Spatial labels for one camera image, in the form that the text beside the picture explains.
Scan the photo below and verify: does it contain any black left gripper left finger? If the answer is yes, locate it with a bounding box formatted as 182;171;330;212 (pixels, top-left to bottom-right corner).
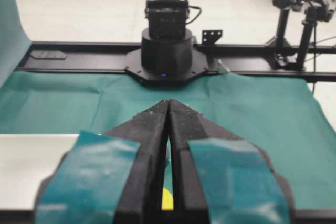
35;100;169;223

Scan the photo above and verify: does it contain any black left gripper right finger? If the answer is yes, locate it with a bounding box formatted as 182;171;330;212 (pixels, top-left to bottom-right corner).
169;99;295;223

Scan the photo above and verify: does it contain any yellow tape roll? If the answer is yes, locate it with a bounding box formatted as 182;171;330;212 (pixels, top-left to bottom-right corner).
161;188;174;211

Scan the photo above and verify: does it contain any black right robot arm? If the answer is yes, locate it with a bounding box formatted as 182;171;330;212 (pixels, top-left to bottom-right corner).
132;0;295;223

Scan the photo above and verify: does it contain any white tray case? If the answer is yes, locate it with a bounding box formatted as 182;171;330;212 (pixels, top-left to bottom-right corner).
1;134;78;210

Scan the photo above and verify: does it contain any green table cloth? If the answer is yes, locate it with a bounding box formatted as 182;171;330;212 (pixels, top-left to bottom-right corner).
0;0;336;210

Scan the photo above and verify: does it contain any black table rail frame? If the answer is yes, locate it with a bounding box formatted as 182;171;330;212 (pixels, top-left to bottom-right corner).
16;42;335;85

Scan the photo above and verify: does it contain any camera on black stand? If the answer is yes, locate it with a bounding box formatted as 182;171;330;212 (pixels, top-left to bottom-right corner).
253;0;336;71

